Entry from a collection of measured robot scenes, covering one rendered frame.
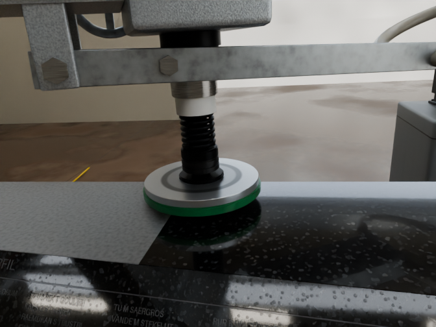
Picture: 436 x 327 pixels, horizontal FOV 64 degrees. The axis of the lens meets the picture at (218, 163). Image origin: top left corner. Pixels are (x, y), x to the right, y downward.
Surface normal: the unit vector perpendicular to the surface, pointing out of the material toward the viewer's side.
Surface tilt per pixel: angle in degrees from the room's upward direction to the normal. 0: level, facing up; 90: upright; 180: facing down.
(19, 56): 90
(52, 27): 90
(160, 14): 90
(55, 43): 90
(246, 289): 45
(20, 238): 0
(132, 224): 0
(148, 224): 0
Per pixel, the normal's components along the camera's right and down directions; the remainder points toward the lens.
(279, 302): -0.21, -0.43
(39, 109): -0.16, 0.34
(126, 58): 0.29, 0.30
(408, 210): -0.06, -0.94
